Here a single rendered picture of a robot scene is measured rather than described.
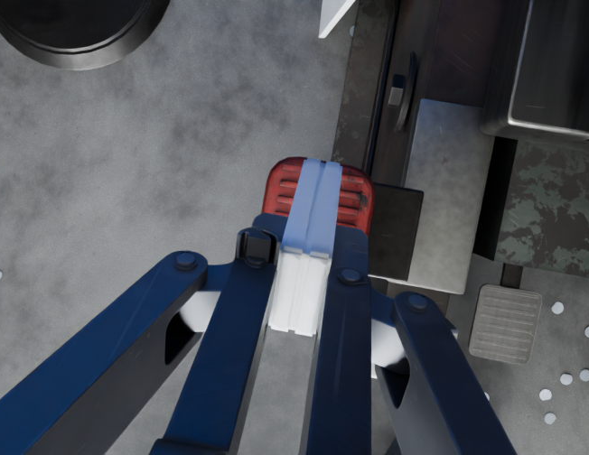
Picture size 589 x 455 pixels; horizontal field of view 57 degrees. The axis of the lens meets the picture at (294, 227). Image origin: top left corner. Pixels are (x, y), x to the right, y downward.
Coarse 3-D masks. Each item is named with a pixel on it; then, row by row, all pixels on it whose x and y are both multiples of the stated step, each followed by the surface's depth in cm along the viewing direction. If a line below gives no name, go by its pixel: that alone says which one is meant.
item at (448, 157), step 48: (384, 0) 100; (432, 0) 47; (480, 0) 42; (384, 48) 99; (432, 48) 42; (480, 48) 42; (432, 96) 43; (480, 96) 42; (336, 144) 102; (384, 144) 73; (432, 144) 41; (480, 144) 40; (432, 192) 41; (480, 192) 41; (432, 240) 41; (384, 288) 45; (432, 288) 41
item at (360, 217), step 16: (288, 160) 30; (272, 176) 30; (288, 176) 30; (352, 176) 29; (368, 176) 30; (272, 192) 30; (288, 192) 30; (352, 192) 29; (368, 192) 29; (272, 208) 30; (288, 208) 30; (352, 208) 29; (368, 208) 29; (336, 224) 29; (352, 224) 30; (368, 224) 30
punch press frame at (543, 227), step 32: (512, 160) 40; (544, 160) 40; (576, 160) 40; (512, 192) 40; (544, 192) 40; (576, 192) 40; (480, 224) 46; (512, 224) 40; (544, 224) 40; (576, 224) 40; (512, 256) 40; (544, 256) 40; (576, 256) 40
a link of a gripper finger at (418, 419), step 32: (416, 320) 14; (416, 352) 13; (448, 352) 13; (384, 384) 15; (416, 384) 13; (448, 384) 12; (416, 416) 12; (448, 416) 11; (480, 416) 11; (416, 448) 12; (448, 448) 11; (480, 448) 11; (512, 448) 11
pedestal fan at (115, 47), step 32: (0, 0) 103; (32, 0) 102; (64, 0) 102; (96, 0) 102; (128, 0) 101; (160, 0) 103; (0, 32) 106; (32, 32) 103; (64, 32) 102; (96, 32) 102; (128, 32) 102; (64, 64) 105; (96, 64) 105
